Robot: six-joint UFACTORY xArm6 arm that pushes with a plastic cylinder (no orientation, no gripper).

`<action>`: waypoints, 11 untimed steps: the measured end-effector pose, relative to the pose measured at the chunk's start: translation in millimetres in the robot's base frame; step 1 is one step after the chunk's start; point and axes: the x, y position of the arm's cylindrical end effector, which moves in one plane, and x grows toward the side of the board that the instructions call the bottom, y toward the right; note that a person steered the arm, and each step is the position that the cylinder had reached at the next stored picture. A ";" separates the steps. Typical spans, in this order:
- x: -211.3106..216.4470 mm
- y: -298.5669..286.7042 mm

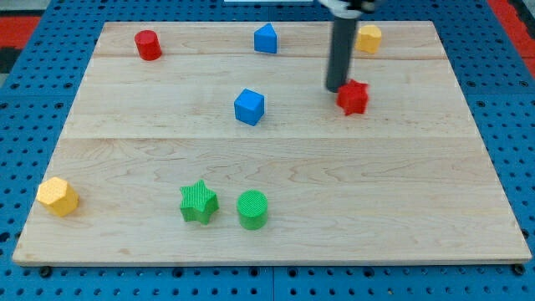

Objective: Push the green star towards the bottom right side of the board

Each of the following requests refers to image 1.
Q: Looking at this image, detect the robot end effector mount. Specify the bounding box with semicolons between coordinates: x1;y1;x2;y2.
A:
318;0;381;18

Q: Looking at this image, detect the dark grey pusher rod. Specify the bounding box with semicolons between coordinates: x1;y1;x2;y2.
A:
325;17;357;93

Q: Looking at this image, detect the red star block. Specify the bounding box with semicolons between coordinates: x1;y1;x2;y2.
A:
336;79;369;116

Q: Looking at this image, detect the wooden board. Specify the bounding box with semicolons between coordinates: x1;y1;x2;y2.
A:
13;21;532;267

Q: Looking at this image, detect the green star block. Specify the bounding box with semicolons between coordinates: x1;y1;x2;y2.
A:
180;180;219;225

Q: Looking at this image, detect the yellow rounded block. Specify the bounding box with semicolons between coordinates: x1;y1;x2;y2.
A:
355;25;382;54

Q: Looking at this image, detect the blue triangular prism block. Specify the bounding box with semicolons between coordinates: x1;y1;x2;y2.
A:
253;23;278;54

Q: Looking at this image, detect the blue cube block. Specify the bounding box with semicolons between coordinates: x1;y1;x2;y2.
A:
234;89;265;126

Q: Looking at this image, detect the green cylinder block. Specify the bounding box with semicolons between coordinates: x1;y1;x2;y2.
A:
237;190;268;230

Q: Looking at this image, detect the red cylinder block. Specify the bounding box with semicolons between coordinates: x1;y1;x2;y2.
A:
135;30;162;61

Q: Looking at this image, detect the yellow hexagon block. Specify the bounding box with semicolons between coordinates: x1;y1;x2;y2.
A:
36;177;79;217

